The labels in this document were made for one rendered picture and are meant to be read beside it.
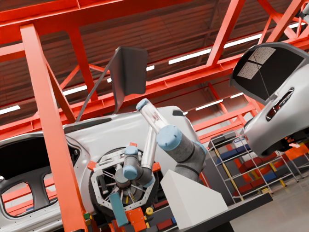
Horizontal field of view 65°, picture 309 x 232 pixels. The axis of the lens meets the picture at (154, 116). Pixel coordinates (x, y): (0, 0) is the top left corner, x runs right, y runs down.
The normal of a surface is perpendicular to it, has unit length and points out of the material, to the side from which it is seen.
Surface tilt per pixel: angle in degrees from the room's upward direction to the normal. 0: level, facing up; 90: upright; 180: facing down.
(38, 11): 180
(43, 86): 90
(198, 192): 90
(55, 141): 90
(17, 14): 180
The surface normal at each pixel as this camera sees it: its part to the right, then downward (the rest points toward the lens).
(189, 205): 0.13, -0.48
